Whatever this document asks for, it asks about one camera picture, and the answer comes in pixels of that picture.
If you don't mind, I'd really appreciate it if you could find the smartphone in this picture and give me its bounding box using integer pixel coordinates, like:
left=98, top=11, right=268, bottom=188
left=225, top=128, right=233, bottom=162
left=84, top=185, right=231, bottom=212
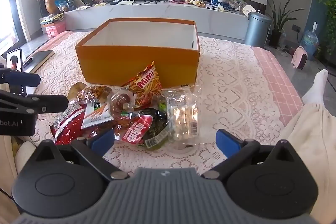
left=7, top=48, right=23, bottom=73

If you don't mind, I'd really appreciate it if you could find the striped red yellow snack bag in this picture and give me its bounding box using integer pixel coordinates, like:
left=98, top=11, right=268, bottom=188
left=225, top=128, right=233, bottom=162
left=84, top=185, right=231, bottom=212
left=122, top=61, right=164, bottom=109

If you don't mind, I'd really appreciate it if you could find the white tv console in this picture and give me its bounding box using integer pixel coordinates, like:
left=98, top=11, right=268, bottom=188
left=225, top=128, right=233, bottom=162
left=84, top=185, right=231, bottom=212
left=63, top=0, right=248, bottom=31

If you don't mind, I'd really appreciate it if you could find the long-leaved potted plant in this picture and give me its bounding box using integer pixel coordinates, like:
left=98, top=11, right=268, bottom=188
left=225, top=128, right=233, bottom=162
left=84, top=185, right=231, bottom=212
left=262, top=0, right=292, bottom=47

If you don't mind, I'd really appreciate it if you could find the grey trash can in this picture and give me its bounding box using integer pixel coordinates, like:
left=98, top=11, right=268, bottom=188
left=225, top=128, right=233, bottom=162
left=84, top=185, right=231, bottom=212
left=245, top=12, right=272, bottom=47

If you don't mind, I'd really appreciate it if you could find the leafy green plant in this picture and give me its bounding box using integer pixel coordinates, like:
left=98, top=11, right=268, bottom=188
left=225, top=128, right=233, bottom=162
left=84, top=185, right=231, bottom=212
left=316, top=0, right=336, bottom=64

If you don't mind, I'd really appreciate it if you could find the red label meat packet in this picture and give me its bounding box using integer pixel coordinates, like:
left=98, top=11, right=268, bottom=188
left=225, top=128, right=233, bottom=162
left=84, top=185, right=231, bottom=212
left=114, top=112, right=154, bottom=146

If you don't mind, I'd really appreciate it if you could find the pink box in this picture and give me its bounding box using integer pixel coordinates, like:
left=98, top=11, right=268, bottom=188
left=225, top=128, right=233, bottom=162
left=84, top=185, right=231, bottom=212
left=42, top=21, right=66, bottom=38

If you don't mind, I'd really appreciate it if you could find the orange cardboard box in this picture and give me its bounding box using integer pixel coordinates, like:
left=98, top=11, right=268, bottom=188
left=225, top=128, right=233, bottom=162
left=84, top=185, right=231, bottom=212
left=75, top=18, right=200, bottom=88

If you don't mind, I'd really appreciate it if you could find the pink checked cloth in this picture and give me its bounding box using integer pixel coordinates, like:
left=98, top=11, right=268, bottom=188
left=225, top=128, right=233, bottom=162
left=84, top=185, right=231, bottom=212
left=37, top=30, right=305, bottom=126

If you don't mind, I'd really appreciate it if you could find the blue water bottle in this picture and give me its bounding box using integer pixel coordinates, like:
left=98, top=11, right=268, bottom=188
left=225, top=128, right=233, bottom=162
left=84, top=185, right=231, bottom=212
left=301, top=22, right=319, bottom=60

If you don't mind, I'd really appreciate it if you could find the black notebook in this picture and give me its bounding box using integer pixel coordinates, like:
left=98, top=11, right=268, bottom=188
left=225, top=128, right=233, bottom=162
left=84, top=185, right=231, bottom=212
left=22, top=49, right=55, bottom=73

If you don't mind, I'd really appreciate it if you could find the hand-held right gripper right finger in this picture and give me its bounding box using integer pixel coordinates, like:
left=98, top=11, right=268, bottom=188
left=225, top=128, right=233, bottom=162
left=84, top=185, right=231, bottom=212
left=201, top=129, right=302, bottom=179

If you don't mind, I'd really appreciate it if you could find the clear packet of white candies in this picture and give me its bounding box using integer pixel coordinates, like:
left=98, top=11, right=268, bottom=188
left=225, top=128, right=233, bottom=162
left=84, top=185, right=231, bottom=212
left=165, top=88, right=202, bottom=146

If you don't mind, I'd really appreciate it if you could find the brown nut brittle packet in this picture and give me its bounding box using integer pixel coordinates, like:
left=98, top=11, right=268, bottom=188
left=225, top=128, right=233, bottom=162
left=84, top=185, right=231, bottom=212
left=77, top=85, right=112, bottom=104

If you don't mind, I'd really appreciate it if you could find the white sock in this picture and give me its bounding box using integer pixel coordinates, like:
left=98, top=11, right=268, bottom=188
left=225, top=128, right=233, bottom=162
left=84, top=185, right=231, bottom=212
left=302, top=69, right=329, bottom=107

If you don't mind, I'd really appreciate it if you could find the chocolate cake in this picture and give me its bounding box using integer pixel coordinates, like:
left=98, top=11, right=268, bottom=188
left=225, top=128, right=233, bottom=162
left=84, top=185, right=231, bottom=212
left=110, top=91, right=135, bottom=112

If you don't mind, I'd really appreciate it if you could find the stack of papers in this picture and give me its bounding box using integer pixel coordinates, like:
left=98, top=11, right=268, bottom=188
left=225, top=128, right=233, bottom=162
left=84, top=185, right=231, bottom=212
left=39, top=13, right=65, bottom=25

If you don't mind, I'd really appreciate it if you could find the red foil snack packet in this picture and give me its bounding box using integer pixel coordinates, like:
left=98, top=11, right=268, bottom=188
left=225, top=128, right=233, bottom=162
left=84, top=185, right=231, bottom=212
left=50, top=103, right=101, bottom=146

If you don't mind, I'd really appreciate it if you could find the clear green vegetable packet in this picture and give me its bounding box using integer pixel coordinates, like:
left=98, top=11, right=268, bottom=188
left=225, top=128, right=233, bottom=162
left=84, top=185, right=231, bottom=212
left=151, top=94, right=169, bottom=112

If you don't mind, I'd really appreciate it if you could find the white green snack packet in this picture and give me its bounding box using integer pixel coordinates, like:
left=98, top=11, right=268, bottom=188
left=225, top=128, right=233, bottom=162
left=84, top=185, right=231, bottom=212
left=81, top=102, right=113, bottom=128

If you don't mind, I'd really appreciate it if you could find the beige snack packet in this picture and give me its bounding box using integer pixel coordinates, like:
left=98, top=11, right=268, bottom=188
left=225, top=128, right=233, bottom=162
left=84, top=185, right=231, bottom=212
left=68, top=81, right=86, bottom=101

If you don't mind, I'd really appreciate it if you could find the pile of wrapped pastries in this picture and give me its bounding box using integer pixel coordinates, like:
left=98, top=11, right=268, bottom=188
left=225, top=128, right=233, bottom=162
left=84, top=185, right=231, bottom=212
left=185, top=0, right=206, bottom=8

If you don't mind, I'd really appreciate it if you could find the bronze vase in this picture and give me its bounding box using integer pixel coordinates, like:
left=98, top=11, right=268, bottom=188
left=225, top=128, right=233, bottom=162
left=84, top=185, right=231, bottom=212
left=43, top=0, right=63, bottom=14

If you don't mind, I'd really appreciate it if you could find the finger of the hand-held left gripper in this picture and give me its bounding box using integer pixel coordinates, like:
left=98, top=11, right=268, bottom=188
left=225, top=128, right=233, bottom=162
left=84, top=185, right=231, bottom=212
left=0, top=90, right=69, bottom=113
left=0, top=68, right=41, bottom=86

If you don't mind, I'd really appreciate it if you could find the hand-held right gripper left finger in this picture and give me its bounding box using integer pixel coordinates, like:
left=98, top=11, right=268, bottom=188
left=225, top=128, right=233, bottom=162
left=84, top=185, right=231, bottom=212
left=34, top=128, right=129, bottom=180

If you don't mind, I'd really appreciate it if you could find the dark green seaweed packet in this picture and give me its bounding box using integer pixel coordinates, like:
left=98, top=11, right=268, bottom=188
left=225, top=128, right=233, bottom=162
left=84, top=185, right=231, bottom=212
left=138, top=109, right=171, bottom=151

